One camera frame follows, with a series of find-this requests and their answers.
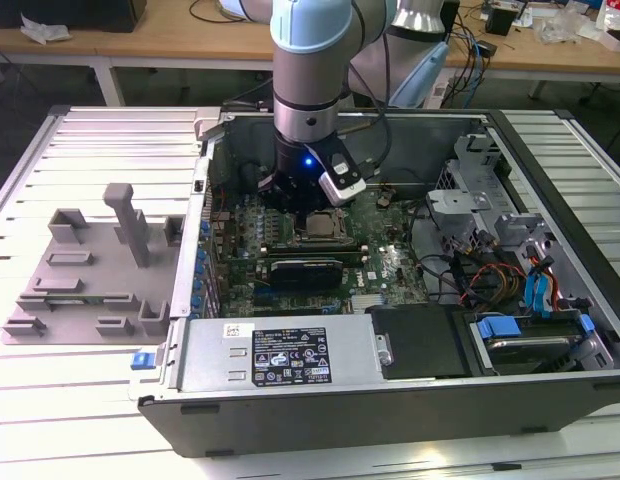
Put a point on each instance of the silver CPU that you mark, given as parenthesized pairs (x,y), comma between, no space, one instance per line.
(325,225)

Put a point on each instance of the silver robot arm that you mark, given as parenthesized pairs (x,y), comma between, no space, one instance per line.
(305,75)

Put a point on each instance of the CPU socket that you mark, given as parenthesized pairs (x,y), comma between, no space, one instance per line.
(293,239)

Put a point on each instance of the black case fan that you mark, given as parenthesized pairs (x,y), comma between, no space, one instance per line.
(249,177)

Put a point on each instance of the dark RAM stick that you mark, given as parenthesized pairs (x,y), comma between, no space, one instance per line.
(315,248)

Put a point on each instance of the round coin battery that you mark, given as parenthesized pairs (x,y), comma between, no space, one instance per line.
(384,201)

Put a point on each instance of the black graphics card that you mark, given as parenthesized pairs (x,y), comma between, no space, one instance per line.
(305,275)

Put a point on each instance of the green motherboard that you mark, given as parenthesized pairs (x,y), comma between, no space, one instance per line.
(390,280)

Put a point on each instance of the silver chipset heatsink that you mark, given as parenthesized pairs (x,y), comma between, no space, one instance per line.
(367,303)

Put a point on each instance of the grey metal drive cage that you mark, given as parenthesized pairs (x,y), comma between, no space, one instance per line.
(455,202)

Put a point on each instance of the long wooden desk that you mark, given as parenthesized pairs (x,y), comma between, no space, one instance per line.
(140,45)

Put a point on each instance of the grey power supply unit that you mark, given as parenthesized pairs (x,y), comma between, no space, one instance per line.
(215,350)

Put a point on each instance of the black plastic shroud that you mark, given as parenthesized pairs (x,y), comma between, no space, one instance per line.
(420,340)

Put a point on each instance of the grey plastic parts rack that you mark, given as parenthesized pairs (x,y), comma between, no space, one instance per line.
(105,280)

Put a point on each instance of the small flat black device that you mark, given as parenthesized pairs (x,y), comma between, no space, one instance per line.
(487,47)

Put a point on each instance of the blue case latch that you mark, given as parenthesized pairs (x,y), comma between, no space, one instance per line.
(142,361)

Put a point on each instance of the small black box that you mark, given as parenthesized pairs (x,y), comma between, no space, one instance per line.
(500,21)

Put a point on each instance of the black open PC case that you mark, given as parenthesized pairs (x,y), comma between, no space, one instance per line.
(340,425)

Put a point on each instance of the large black box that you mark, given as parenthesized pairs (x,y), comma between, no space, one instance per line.
(65,12)

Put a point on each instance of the white crumpled plastic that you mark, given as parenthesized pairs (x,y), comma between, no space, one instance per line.
(42,31)

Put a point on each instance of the hard disk in blue carrier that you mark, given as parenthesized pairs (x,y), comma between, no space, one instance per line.
(530,350)

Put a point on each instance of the clear plastic bags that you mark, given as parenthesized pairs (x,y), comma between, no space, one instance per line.
(565,25)

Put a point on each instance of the red and white bag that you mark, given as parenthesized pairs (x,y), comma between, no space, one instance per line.
(615,20)

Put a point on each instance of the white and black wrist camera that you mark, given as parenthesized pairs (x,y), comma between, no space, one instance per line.
(342,190)

